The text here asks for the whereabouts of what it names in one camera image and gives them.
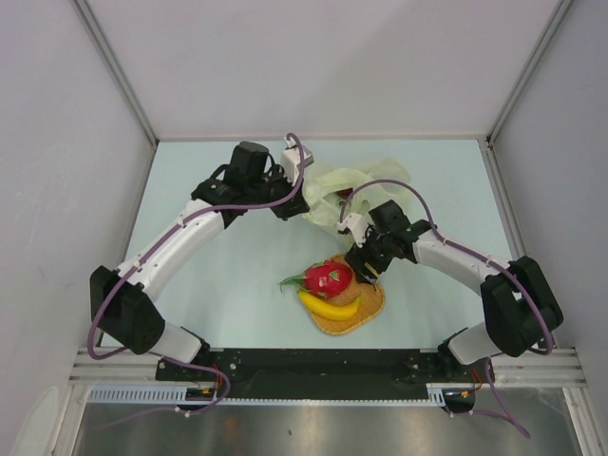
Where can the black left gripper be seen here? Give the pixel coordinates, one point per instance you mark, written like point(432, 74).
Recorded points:
point(293, 207)

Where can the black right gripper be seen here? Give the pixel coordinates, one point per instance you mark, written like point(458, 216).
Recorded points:
point(358, 256)

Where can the translucent pale green plastic bag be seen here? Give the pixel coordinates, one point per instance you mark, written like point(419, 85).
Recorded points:
point(328, 190)

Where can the red fake dragon fruit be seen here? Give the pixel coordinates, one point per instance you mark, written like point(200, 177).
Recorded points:
point(326, 279)

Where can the yellow fake banana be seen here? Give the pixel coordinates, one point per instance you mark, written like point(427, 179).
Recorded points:
point(337, 313)

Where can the dark red fake fruit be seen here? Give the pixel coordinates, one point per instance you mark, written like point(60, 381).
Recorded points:
point(343, 194)

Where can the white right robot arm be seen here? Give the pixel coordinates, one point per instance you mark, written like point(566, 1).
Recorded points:
point(520, 309)

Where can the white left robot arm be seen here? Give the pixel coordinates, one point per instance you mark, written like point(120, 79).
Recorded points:
point(122, 299)

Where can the woven bamboo tray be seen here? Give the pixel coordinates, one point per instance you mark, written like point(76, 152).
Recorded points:
point(335, 300)

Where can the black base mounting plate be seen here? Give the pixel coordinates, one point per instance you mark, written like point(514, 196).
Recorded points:
point(357, 374)

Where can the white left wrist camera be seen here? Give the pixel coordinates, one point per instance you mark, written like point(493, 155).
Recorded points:
point(294, 159)

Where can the white slotted cable duct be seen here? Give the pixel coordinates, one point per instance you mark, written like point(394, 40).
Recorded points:
point(194, 397)

